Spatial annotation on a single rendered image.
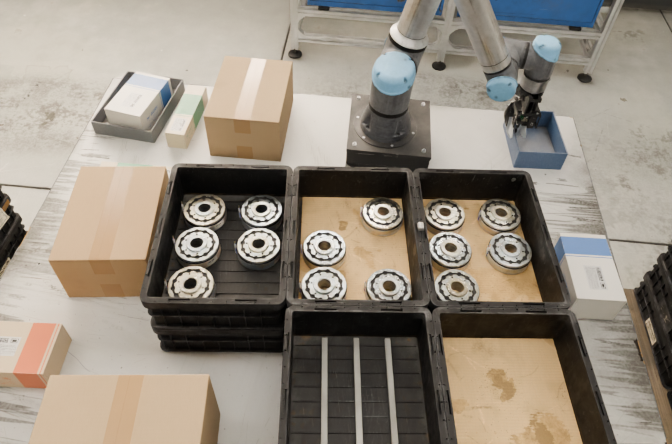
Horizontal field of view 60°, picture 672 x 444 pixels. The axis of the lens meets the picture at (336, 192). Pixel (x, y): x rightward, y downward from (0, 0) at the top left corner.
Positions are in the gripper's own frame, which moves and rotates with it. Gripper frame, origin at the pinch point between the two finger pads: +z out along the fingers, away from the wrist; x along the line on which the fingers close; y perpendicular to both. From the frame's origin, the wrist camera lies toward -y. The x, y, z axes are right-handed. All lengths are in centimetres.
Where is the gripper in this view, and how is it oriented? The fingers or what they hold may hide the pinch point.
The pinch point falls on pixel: (512, 133)
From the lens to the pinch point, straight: 192.2
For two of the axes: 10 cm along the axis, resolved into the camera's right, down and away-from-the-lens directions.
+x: 10.0, 0.5, 0.1
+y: -0.2, 7.4, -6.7
